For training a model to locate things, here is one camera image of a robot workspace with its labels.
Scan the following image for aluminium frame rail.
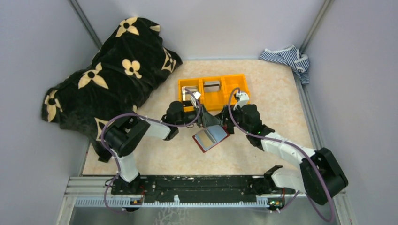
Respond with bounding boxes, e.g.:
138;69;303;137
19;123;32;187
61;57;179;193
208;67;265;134
63;174;346;209

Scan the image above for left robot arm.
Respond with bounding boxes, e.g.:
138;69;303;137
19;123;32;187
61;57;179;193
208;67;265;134
100;92;222;194

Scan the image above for yellow plastic bin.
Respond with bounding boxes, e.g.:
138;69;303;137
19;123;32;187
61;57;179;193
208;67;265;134
221;74;250;105
178;78;205;112
202;76;224;111

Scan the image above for yellow plastic bin middle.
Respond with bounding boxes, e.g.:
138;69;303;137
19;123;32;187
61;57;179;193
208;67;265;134
202;76;224;111

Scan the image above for red leather card holder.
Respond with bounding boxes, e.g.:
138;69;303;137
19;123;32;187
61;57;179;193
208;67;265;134
192;125;229;153

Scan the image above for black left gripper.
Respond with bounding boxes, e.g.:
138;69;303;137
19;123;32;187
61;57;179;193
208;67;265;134
176;103;220;127

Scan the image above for yellow plastic bin left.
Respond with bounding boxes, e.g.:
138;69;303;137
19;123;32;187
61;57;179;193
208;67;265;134
178;78;205;112

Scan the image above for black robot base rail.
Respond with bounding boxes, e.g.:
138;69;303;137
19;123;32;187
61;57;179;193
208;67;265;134
105;175;295;203

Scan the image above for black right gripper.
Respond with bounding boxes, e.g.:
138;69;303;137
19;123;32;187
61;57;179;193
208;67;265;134
216;103;250;134

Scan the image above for black floral blanket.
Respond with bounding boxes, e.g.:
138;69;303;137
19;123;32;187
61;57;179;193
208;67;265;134
41;17;183;162

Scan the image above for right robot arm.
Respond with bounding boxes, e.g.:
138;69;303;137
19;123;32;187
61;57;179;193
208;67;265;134
222;88;349;205

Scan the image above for cards in bin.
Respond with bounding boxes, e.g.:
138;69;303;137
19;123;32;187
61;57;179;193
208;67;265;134
181;86;199;102
203;80;221;93

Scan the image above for cards in left bin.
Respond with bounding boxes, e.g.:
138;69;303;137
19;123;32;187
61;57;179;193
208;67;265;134
181;86;199;102

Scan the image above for cards in middle bin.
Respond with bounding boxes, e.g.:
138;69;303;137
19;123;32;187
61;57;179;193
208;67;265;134
203;80;221;93

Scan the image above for yellow plastic bin right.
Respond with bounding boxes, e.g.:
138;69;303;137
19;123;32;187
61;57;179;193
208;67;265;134
221;74;250;105

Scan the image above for blue white striped cloth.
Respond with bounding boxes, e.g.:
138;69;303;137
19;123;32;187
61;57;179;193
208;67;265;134
260;45;310;85

